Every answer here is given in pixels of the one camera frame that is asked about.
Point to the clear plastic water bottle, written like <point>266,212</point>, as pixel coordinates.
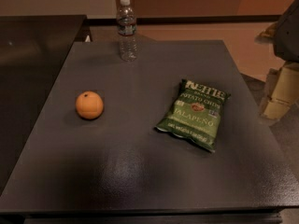
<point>126,25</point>

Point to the green jalapeno chips bag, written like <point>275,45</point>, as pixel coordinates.
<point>196,114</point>

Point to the orange ball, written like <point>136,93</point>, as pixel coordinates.
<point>89,105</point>

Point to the dark bag on right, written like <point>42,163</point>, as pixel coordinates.
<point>286,38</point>

